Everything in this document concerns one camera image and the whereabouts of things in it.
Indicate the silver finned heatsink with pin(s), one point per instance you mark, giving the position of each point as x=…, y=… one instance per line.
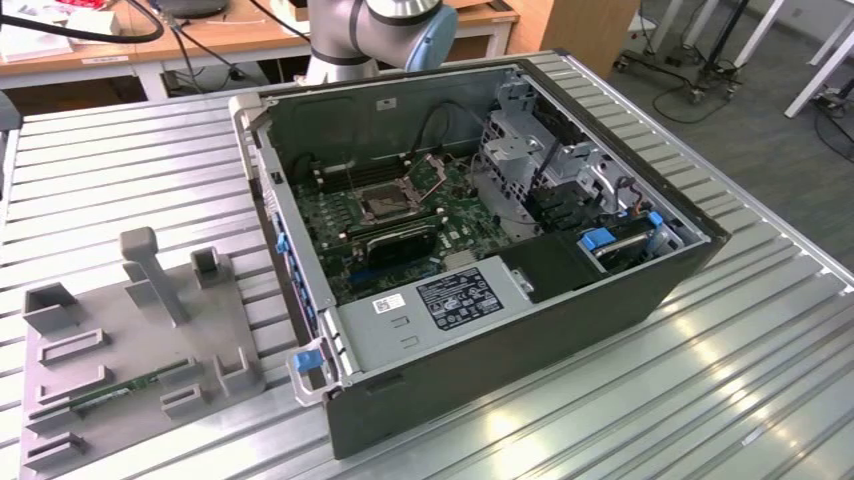
x=456, y=261

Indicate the silver metal drive cage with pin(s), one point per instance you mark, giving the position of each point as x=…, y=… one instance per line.
x=507, y=150

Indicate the white case sticker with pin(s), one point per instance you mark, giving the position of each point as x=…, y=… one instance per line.
x=387, y=103

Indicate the wooden cabinet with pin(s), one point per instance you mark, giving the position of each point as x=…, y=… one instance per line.
x=587, y=30

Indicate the grey power supply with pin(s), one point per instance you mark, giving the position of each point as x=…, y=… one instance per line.
x=400, y=340

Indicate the black wheeled stand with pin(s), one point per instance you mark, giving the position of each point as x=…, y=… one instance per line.
x=715, y=75

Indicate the black graphics card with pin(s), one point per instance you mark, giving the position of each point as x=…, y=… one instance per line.
x=400, y=247

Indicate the grey plastic parts rack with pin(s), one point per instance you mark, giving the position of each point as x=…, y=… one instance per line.
x=133, y=345

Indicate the blue card retention clip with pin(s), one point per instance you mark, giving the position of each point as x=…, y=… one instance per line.
x=280, y=242

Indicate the blue case latch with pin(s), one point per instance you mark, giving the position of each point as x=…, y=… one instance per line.
x=307, y=361

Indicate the CPU socket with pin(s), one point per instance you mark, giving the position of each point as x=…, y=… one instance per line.
x=387, y=205

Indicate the flat white tray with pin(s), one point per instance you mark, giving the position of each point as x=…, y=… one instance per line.
x=36, y=50

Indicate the white desk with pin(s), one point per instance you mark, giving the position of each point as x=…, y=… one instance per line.
x=758, y=32
x=819, y=70

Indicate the black plastic disk bay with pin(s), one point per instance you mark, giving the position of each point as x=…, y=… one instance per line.
x=560, y=205

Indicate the RAM slot with white clips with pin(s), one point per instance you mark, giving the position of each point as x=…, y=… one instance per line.
x=393, y=224
x=373, y=172
x=373, y=161

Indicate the green RAM stick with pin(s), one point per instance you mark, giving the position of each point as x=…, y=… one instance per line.
x=126, y=390

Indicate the metal locking lever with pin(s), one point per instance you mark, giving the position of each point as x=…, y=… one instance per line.
x=349, y=175

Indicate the white box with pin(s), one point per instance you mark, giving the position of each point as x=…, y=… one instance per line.
x=96, y=22

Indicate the green motherboard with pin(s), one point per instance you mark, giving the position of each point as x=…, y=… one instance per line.
x=467, y=220

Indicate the small metal bracket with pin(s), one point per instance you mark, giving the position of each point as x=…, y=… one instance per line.
x=751, y=436

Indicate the small blue bay clip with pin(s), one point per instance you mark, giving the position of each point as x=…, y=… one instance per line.
x=653, y=219

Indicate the black open PC case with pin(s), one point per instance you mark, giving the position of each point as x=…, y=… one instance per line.
x=500, y=380

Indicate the wooden desk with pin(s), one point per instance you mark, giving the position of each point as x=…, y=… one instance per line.
x=253, y=42

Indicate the blue disk carrier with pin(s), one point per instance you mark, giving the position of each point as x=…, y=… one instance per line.
x=595, y=239

